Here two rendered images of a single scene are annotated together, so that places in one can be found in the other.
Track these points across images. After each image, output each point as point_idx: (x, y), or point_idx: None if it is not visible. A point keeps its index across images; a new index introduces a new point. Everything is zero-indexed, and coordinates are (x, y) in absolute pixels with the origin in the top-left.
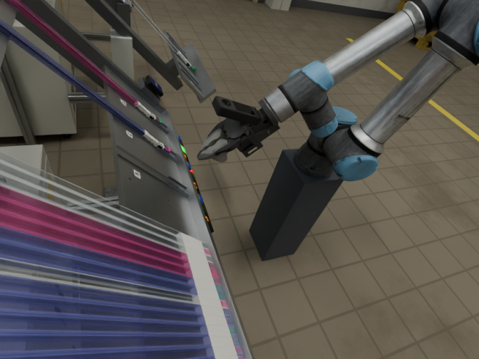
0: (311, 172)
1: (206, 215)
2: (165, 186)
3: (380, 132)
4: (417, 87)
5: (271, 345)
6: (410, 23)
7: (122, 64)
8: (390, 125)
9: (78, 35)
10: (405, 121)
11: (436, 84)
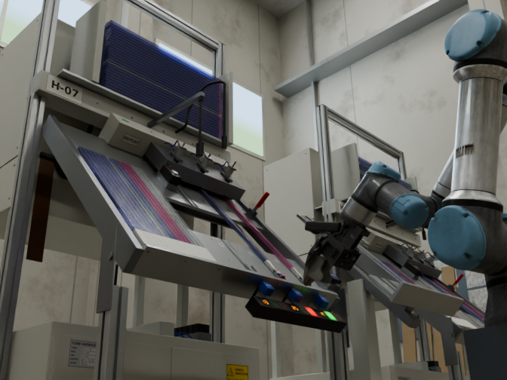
0: (487, 320)
1: (269, 304)
2: (239, 262)
3: (453, 179)
4: (456, 119)
5: None
6: None
7: (355, 304)
8: (456, 163)
9: (282, 245)
10: (467, 151)
11: (462, 102)
